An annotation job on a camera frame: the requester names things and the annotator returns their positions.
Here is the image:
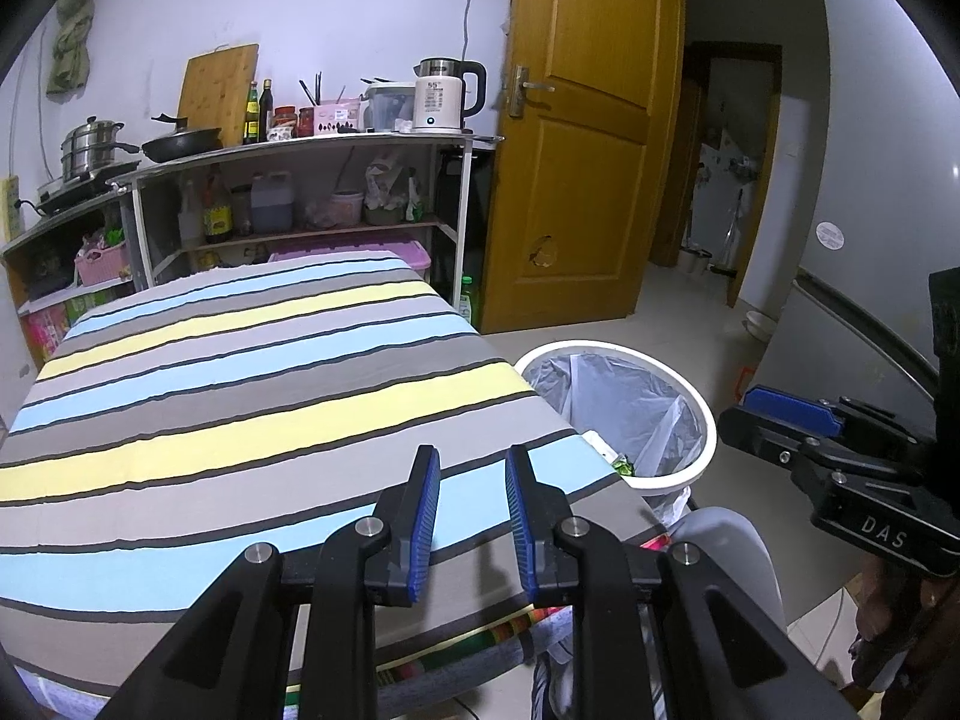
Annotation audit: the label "white electric kettle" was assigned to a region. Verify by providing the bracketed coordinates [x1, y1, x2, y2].
[411, 56, 488, 134]

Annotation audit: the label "pink green packages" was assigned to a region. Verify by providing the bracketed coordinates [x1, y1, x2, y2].
[22, 292, 136, 361]

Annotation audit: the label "person's right forearm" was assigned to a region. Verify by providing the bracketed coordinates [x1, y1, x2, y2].
[877, 585, 960, 720]

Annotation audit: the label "dark liquid jug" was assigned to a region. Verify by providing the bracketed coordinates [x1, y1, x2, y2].
[250, 171, 295, 235]

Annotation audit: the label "green hanging cloth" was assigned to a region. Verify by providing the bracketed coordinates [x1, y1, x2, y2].
[45, 0, 102, 98]

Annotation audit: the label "striped tablecloth table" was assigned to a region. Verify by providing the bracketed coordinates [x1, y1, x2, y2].
[0, 249, 653, 698]

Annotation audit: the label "white appliance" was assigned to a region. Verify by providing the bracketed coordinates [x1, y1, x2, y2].
[697, 127, 758, 271]

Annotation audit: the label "white metal shelf unit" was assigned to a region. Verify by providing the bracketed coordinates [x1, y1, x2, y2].
[109, 131, 507, 331]

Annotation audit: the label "colourful striped mat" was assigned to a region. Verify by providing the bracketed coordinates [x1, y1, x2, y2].
[285, 525, 676, 720]

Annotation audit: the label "black frying pan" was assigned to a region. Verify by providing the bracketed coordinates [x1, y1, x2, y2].
[140, 116, 224, 164]

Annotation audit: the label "white plastic bottle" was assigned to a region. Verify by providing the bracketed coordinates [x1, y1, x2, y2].
[178, 180, 202, 247]

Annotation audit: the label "black induction cooker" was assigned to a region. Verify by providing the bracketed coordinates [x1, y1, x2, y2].
[16, 165, 143, 215]

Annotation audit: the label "metal door handle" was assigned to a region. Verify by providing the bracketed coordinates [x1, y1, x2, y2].
[508, 64, 557, 119]

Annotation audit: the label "steel steamer pot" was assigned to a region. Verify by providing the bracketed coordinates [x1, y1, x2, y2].
[58, 116, 142, 182]

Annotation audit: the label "person's right hand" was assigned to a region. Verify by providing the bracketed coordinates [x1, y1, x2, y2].
[851, 562, 942, 691]

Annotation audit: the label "pink plastic basket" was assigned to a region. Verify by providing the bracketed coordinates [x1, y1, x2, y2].
[73, 240, 132, 287]

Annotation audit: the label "white plastic bags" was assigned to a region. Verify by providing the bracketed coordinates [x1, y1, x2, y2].
[365, 150, 421, 211]

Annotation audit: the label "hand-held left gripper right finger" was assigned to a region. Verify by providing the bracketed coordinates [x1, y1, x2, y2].
[504, 444, 860, 720]

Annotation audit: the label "pink utensil holder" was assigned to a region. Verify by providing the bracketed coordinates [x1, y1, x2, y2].
[313, 97, 361, 136]

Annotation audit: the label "yellow wooden door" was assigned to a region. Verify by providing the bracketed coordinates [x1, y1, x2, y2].
[476, 0, 687, 335]

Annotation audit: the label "grey refrigerator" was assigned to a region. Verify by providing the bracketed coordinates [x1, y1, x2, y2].
[750, 0, 960, 421]

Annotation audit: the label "dark soy sauce bottle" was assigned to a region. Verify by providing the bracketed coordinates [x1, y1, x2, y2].
[202, 172, 235, 245]

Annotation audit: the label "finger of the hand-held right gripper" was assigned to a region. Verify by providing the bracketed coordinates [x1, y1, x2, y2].
[739, 385, 931, 451]
[716, 405, 833, 492]

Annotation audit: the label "white trash bin with liner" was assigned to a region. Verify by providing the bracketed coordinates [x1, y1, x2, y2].
[521, 351, 707, 530]

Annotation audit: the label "wooden cutting board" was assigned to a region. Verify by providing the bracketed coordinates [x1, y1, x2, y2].
[176, 43, 260, 147]

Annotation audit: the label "yellow door frame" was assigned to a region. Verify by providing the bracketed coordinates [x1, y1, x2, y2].
[645, 0, 833, 308]

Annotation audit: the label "low side shelf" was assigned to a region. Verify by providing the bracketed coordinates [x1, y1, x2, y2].
[0, 191, 140, 368]

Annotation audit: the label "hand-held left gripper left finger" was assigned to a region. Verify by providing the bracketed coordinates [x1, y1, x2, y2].
[94, 444, 442, 720]

